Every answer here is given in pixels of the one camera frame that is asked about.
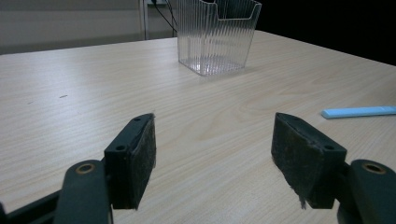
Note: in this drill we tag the clear ribbed plastic container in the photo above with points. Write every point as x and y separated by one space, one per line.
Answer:
214 40

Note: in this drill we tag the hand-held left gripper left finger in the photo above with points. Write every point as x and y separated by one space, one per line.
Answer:
132 161

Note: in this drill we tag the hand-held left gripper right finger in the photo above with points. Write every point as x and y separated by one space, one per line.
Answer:
306 161

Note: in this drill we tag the white metal post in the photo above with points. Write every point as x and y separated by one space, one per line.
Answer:
144 19

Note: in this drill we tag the light blue stick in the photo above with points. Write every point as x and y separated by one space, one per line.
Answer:
358 112

